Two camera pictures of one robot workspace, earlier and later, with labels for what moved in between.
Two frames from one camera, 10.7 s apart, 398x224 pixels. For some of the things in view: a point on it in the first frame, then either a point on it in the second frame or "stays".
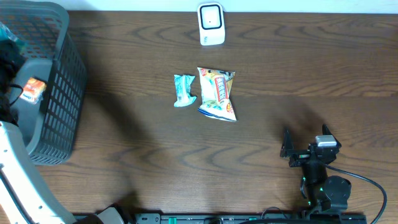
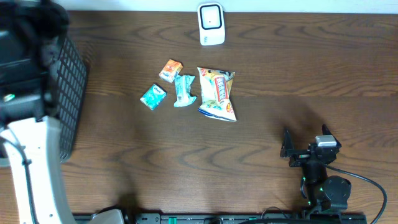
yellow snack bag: x=216 y=86 stays
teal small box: x=5 y=34 → x=153 y=96
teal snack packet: x=183 y=83 stays
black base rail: x=252 y=218 stays
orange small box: x=33 y=90 → x=170 y=70
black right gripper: x=287 y=150 stays
